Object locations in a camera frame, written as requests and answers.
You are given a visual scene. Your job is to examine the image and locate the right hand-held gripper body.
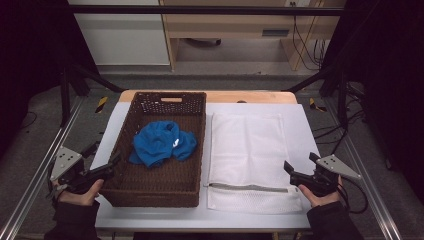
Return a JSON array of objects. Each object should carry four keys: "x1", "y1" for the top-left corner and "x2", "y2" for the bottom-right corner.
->
[{"x1": 289, "y1": 154, "x2": 362, "y2": 198}]

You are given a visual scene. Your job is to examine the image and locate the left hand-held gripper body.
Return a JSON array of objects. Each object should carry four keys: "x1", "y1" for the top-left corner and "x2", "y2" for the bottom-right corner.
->
[{"x1": 49, "y1": 145, "x2": 114, "y2": 196}]

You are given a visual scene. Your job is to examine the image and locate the white mesh laundry bag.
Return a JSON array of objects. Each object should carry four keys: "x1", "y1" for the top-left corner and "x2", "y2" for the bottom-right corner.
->
[{"x1": 206, "y1": 112, "x2": 304, "y2": 215}]

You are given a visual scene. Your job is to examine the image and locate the blue garment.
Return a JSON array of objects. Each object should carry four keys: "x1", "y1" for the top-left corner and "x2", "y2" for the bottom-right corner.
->
[{"x1": 128, "y1": 120, "x2": 198, "y2": 169}]

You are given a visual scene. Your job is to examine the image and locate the brown woven basket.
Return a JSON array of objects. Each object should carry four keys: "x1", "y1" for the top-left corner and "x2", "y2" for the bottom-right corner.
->
[{"x1": 99, "y1": 91, "x2": 208, "y2": 208}]

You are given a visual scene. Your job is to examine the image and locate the person's right hand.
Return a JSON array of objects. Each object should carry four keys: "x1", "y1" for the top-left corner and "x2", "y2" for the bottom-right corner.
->
[{"x1": 297, "y1": 176, "x2": 344, "y2": 208}]

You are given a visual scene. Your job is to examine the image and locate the person's left hand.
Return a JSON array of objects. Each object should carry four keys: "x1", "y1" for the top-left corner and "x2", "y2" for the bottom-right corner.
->
[{"x1": 53, "y1": 179, "x2": 105, "y2": 207}]

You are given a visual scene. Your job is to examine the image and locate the white table mat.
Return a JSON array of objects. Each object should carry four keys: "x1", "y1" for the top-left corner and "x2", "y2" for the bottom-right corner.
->
[{"x1": 89, "y1": 101, "x2": 321, "y2": 231}]

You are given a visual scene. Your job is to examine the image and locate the yellow black tape marker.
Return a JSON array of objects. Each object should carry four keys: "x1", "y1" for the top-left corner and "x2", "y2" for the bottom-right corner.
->
[
  {"x1": 308, "y1": 97, "x2": 328, "y2": 113},
  {"x1": 94, "y1": 95, "x2": 109, "y2": 114}
]

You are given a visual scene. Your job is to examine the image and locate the black metal stand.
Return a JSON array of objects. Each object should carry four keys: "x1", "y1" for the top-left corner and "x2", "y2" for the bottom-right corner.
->
[
  {"x1": 283, "y1": 63, "x2": 351, "y2": 129},
  {"x1": 59, "y1": 63, "x2": 126, "y2": 128}
]

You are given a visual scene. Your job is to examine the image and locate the white cabinet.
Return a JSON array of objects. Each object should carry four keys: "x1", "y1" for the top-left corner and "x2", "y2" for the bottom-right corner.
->
[{"x1": 67, "y1": 0, "x2": 171, "y2": 67}]

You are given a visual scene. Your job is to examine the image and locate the dark curtain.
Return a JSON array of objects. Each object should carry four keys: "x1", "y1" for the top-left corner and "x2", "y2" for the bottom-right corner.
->
[
  {"x1": 0, "y1": 0, "x2": 101, "y2": 161},
  {"x1": 321, "y1": 0, "x2": 424, "y2": 204}
]

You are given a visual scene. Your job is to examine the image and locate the light wooden desk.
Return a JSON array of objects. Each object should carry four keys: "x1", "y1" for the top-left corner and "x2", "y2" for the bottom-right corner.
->
[{"x1": 159, "y1": 0, "x2": 348, "y2": 72}]

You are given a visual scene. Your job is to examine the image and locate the black floor cables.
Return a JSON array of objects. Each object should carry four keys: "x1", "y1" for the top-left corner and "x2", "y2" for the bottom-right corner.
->
[{"x1": 313, "y1": 83, "x2": 368, "y2": 154}]

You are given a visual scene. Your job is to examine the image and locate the aluminium floor rail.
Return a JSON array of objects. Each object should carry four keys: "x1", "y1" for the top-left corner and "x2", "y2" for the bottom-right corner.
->
[
  {"x1": 0, "y1": 96, "x2": 86, "y2": 240},
  {"x1": 324, "y1": 98, "x2": 404, "y2": 240}
]

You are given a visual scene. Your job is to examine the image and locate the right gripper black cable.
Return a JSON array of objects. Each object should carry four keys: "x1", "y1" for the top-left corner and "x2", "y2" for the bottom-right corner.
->
[{"x1": 336, "y1": 176, "x2": 369, "y2": 215}]

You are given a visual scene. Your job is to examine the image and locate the black hanging cables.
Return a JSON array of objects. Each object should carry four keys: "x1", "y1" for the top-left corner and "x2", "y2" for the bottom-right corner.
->
[{"x1": 291, "y1": 3, "x2": 329, "y2": 71}]

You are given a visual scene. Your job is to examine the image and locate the black horizontal frame bar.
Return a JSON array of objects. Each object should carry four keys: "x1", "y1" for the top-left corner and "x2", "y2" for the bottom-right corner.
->
[{"x1": 68, "y1": 4, "x2": 346, "y2": 17}]

